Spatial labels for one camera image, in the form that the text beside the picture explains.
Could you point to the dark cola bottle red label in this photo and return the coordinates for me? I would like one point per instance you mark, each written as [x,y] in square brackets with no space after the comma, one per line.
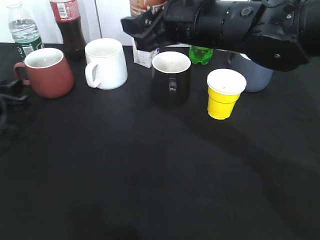
[68,18]

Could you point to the green sprite bottle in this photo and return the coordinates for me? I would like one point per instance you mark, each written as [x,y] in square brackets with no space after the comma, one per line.
[200,55]

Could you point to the clear water bottle green label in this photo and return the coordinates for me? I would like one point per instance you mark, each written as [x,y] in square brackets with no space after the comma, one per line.
[23,29]

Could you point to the brown coffee drink bottle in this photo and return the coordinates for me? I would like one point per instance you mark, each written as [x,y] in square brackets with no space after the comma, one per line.
[138,7]

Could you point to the black ceramic mug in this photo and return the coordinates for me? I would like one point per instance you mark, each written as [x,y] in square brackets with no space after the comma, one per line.
[171,78]

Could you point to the grey ceramic mug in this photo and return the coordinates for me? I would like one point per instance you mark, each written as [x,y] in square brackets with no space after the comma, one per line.
[257,77]

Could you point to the white milk carton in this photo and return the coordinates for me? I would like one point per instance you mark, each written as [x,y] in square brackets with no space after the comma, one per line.
[143,58]

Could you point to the red ceramic mug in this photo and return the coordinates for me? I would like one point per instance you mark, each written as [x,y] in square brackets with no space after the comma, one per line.
[47,71]

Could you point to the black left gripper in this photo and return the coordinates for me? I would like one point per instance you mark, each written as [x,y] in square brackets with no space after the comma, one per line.
[13,95]

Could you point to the yellow paper cup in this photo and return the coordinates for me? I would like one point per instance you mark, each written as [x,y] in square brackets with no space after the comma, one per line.
[224,89]

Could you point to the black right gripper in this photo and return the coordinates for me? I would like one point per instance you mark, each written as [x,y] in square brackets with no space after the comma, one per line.
[190,22]

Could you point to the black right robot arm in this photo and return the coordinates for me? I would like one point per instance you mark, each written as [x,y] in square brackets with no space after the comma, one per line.
[277,34]

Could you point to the white ceramic mug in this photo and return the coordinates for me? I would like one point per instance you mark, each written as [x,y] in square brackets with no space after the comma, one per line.
[106,67]

